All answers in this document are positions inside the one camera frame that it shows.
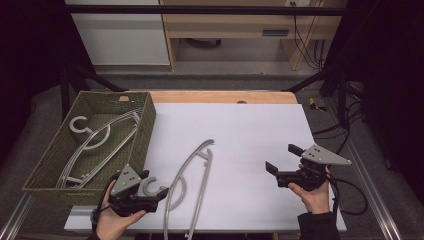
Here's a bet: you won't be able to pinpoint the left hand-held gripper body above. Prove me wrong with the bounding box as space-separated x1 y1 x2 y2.
107 163 160 218

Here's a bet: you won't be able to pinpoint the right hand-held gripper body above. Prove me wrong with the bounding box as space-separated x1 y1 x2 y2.
275 143 353 192

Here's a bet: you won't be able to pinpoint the green woven basket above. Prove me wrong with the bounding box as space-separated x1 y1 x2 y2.
22 90 157 206

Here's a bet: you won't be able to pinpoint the grey plastic clothes hanger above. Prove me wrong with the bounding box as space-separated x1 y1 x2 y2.
143 138 215 240
54 107 143 190

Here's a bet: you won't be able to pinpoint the person's left hand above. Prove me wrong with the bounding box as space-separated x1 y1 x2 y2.
95 185 148 240

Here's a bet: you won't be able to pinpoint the person's right hand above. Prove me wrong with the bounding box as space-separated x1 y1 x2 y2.
288 165 332 215

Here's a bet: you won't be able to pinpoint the white table sheet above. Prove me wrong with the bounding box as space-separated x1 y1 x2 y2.
63 102 348 234

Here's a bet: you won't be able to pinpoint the yellow and black tool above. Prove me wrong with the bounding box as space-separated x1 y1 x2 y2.
307 96 328 113

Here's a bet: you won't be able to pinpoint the black metal stand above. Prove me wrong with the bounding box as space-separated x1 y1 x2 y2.
282 65 352 130
59 64 130 120

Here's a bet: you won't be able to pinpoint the black curtain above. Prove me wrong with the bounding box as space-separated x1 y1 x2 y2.
0 0 96 161
324 0 424 204

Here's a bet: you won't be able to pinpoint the white cabinet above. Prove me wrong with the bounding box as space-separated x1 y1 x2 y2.
64 0 171 66

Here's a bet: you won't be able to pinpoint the light wooden desk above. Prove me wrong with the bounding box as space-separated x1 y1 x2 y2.
159 0 348 72

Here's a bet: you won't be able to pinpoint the left hand-held gripper cable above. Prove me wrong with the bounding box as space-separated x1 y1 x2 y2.
89 171 122 233

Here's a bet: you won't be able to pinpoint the hand-held gripper cable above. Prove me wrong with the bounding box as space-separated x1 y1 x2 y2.
325 174 370 222
89 171 122 233

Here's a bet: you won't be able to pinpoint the black floor cables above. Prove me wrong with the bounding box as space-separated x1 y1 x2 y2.
311 80 368 156

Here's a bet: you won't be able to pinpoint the right hand-held gripper cable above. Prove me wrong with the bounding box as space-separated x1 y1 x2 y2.
325 174 370 222

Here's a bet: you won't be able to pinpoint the aluminium rail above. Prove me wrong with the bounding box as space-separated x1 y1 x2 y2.
324 96 405 240
0 192 36 240

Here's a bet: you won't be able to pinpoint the black cables under desk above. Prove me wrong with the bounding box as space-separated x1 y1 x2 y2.
291 2 327 71

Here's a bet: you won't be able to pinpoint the black horizontal frame bar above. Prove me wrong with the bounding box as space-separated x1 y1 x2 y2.
63 4 364 17

